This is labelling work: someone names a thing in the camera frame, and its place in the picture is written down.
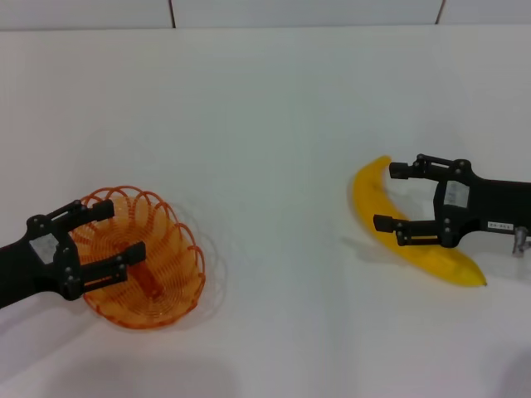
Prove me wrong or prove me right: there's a yellow banana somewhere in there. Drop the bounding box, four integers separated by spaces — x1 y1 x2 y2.
351 154 489 289

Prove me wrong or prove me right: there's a metal connector plug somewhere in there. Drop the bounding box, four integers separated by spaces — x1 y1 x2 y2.
511 226 531 255

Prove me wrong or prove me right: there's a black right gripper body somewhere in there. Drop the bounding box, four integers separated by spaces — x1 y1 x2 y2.
432 158 531 250

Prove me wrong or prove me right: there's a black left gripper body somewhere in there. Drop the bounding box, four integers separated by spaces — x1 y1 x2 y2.
0 223 84 310

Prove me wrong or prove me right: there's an orange woven plastic basket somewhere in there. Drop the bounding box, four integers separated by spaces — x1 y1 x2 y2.
68 184 207 331

